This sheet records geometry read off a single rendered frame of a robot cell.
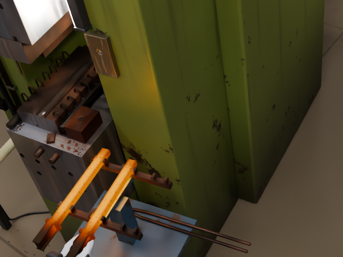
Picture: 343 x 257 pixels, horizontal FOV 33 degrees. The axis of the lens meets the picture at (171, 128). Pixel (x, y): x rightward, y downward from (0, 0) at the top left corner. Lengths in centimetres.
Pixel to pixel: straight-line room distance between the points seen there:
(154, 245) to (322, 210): 117
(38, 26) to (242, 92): 92
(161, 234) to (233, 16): 84
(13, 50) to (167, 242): 85
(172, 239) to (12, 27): 90
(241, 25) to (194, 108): 36
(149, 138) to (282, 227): 102
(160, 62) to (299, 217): 135
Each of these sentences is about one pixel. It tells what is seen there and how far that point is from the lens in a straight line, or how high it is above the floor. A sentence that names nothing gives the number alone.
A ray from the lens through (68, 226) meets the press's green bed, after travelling 277.
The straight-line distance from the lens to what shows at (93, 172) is 198.
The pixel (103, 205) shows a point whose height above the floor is 99.
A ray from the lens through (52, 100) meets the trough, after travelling 231.
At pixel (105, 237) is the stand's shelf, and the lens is 215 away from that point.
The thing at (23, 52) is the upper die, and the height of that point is 132.
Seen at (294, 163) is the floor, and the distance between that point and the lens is 319.
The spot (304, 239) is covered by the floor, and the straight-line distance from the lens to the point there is 291.
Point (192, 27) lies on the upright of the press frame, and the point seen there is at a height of 124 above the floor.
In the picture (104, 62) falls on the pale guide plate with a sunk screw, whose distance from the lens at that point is 197.
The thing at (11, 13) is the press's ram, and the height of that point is 149.
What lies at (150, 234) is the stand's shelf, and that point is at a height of 72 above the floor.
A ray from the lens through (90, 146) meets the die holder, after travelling 218.
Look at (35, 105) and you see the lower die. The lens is 231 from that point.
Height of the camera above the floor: 245
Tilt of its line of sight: 46 degrees down
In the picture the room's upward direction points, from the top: 13 degrees counter-clockwise
